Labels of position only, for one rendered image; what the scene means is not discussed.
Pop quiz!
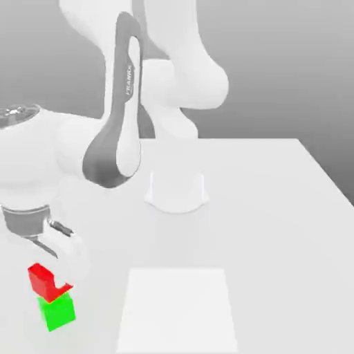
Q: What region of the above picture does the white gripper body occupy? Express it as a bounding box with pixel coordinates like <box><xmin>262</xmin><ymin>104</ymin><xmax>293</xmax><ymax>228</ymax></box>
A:
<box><xmin>7</xmin><ymin>233</ymin><xmax>92</xmax><ymax>283</ymax></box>

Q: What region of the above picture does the small red cube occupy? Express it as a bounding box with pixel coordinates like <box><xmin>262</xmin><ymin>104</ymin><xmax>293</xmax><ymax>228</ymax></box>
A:
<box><xmin>27</xmin><ymin>262</ymin><xmax>74</xmax><ymax>304</ymax></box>

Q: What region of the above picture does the small green cube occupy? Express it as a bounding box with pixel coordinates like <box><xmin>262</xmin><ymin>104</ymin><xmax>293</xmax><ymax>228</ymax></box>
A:
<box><xmin>37</xmin><ymin>291</ymin><xmax>77</xmax><ymax>333</ymax></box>

